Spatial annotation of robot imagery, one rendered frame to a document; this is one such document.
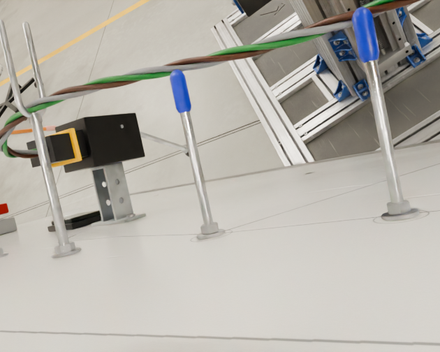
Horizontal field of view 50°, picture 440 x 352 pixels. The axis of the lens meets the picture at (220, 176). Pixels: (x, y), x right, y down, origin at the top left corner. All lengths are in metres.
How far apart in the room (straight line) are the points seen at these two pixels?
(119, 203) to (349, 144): 1.16
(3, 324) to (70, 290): 0.03
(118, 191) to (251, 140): 1.64
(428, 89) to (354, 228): 1.37
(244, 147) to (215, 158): 0.14
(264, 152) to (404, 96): 0.64
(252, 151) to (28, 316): 1.84
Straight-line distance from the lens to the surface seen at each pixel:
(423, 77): 1.60
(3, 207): 0.60
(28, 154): 0.38
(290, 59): 1.91
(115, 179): 0.43
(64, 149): 0.38
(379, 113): 0.20
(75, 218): 0.45
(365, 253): 0.16
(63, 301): 0.19
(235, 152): 2.04
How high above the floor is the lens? 1.33
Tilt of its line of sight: 42 degrees down
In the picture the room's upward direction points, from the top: 45 degrees counter-clockwise
